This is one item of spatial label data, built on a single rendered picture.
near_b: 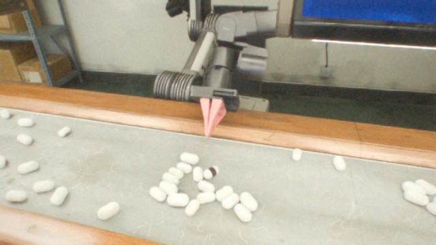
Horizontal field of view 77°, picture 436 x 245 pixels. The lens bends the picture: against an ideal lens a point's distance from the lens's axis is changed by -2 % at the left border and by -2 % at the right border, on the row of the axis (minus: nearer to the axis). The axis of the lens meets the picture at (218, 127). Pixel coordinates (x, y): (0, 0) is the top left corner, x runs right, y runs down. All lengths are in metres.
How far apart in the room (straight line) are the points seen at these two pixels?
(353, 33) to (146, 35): 2.48
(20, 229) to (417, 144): 0.75
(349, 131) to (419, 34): 0.43
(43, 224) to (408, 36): 0.51
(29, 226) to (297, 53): 2.29
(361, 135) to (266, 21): 0.33
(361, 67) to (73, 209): 2.44
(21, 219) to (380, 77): 2.61
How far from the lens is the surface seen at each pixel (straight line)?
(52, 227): 0.50
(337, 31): 0.27
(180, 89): 0.83
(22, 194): 0.59
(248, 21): 0.65
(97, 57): 3.00
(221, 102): 0.57
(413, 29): 0.29
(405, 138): 0.73
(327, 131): 0.67
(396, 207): 0.58
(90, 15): 2.90
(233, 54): 0.64
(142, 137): 0.67
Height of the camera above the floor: 1.11
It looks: 32 degrees down
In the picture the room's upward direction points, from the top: straight up
